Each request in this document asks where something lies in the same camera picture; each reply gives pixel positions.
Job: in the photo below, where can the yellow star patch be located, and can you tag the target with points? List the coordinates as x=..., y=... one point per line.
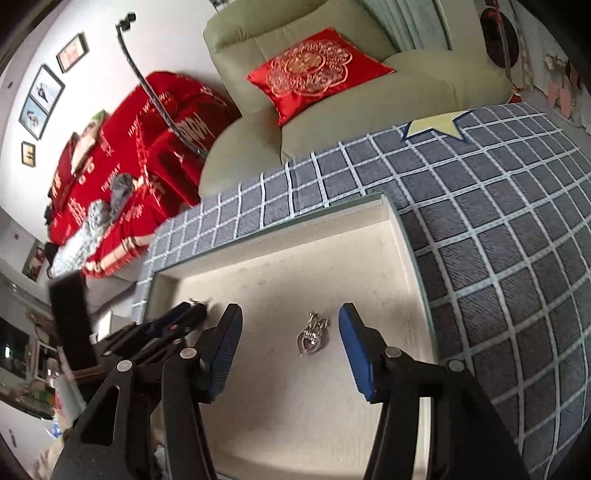
x=438, y=123

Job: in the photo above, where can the red embroidered cushion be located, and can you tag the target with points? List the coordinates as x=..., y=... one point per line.
x=314, y=69

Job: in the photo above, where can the large black-framed photo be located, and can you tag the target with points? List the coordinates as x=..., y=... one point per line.
x=33, y=117
x=47, y=88

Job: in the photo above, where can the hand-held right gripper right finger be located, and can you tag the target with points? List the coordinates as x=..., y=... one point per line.
x=356, y=355

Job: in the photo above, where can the pale green sofa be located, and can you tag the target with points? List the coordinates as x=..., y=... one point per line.
x=351, y=120

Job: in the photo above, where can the cluttered shelf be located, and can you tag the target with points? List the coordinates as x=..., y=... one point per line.
x=23, y=360

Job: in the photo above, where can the silver heart pendant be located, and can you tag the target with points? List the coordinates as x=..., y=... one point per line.
x=308, y=344

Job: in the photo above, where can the printed pillow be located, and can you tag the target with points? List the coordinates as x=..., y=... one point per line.
x=87, y=138

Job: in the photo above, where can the white tray with grey rim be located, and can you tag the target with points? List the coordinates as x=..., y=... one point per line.
x=277, y=277

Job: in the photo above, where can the red printed blanket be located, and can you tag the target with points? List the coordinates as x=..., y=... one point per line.
x=138, y=138

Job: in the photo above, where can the small black-framed photo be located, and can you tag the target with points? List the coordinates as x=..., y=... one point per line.
x=28, y=154

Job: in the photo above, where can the flexible gooseneck camera arm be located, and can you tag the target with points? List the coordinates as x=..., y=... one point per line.
x=127, y=20

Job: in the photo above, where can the pale green curtain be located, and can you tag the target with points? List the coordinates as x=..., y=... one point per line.
x=406, y=23

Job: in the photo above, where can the grey striped cloth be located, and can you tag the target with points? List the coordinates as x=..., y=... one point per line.
x=97, y=217

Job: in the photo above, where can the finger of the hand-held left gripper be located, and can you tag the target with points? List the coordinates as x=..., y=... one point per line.
x=187, y=310
x=182, y=330

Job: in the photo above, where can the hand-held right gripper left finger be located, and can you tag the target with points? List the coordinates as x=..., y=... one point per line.
x=225, y=355

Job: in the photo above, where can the red picture in black frame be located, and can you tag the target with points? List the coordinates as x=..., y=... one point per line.
x=72, y=52

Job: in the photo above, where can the round black red wall decoration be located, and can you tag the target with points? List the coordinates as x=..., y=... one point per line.
x=496, y=41

